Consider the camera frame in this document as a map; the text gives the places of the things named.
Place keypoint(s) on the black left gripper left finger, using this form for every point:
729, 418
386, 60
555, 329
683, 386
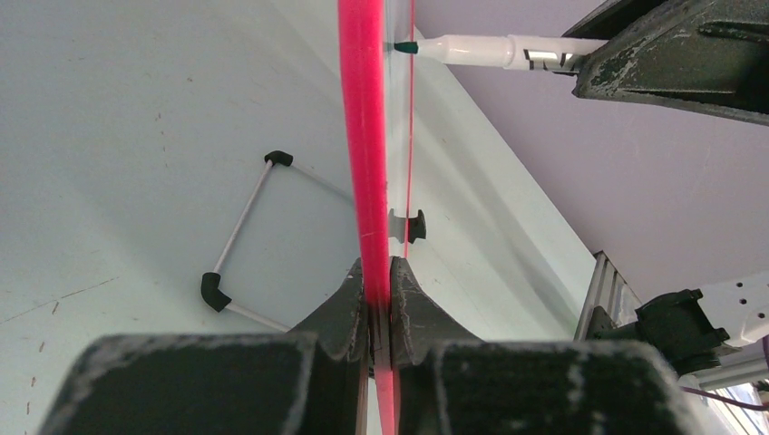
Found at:
309, 380

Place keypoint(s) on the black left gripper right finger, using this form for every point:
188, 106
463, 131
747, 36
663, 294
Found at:
449, 381

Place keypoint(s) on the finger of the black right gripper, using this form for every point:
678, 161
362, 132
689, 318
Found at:
704, 56

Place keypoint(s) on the green capped white marker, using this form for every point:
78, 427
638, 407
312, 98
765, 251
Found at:
560, 55

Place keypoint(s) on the red framed whiteboard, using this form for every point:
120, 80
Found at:
378, 96

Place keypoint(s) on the black whiteboard stand foot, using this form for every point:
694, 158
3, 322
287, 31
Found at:
414, 225

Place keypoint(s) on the white wire whiteboard stand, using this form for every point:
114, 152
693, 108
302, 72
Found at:
291, 246

